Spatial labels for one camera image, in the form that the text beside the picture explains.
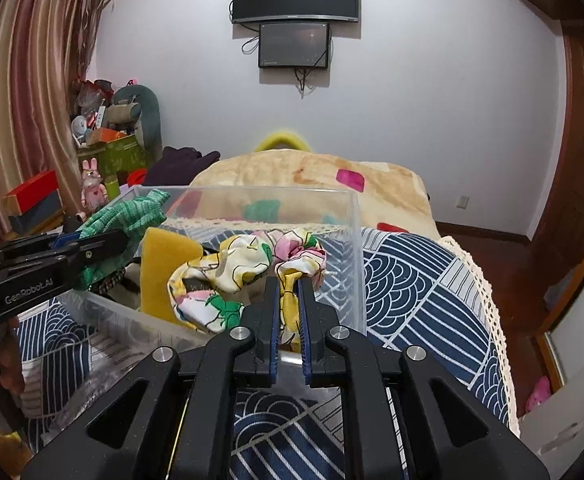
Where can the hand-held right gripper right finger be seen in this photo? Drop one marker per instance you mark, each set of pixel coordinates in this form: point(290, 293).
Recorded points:
point(306, 335)

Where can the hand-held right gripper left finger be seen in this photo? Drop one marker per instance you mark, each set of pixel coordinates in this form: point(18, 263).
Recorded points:
point(274, 325)

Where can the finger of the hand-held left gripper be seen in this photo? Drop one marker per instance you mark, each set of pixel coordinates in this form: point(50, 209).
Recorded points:
point(99, 251)
point(64, 240)

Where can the green knitted cloth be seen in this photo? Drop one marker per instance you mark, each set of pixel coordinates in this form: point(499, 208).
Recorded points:
point(131, 215)

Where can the yellow floral cloth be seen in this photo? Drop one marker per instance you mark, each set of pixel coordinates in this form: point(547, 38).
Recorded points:
point(237, 260)

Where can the clear plastic box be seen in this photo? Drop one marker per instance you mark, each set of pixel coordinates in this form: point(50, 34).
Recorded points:
point(347, 260)

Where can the person's left hand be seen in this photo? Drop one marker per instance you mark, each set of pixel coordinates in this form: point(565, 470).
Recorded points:
point(10, 360)

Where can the dark plaid cloth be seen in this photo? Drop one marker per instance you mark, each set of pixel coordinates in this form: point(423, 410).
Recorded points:
point(114, 282)

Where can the dark grey box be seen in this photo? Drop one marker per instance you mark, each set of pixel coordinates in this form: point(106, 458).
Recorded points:
point(41, 212)

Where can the red box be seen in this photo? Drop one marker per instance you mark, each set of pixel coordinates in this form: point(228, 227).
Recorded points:
point(31, 191)

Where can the pink bunny toy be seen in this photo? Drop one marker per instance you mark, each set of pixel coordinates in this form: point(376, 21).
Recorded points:
point(93, 187)

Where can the yellow sponge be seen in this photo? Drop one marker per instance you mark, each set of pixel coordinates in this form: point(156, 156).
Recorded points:
point(166, 270)

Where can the red plastic container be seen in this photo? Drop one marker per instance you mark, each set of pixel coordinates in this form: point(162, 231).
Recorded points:
point(136, 178)

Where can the green cardboard box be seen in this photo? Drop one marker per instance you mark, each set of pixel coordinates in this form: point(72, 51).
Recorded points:
point(119, 157)

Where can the small white fan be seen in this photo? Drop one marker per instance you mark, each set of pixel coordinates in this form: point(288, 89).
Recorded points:
point(78, 129)

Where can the dark purple cloth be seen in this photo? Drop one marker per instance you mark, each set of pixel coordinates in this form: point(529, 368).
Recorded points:
point(179, 165)

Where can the navy patterned bed cover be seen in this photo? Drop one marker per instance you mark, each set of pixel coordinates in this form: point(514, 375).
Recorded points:
point(422, 300)

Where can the grey plush toy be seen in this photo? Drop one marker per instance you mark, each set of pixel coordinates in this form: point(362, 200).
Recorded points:
point(146, 110)

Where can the beige patterned blanket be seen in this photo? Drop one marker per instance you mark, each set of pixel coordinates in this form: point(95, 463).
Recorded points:
point(297, 170)

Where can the striped pink curtain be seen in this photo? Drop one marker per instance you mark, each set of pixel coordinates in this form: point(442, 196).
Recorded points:
point(26, 85)

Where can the yellow cushion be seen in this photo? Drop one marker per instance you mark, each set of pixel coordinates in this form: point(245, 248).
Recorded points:
point(282, 139)

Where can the pink plush toy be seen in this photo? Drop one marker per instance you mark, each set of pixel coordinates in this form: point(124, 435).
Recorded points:
point(539, 394)

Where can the white board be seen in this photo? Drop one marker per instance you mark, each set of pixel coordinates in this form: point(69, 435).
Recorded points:
point(572, 420)

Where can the wooden door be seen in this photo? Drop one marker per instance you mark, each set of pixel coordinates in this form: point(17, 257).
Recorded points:
point(579, 185)

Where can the white wall socket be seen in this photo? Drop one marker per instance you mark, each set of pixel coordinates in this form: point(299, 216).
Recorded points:
point(462, 202)

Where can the small black wall monitor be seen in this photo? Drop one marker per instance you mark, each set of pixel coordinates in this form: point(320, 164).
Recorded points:
point(293, 45)

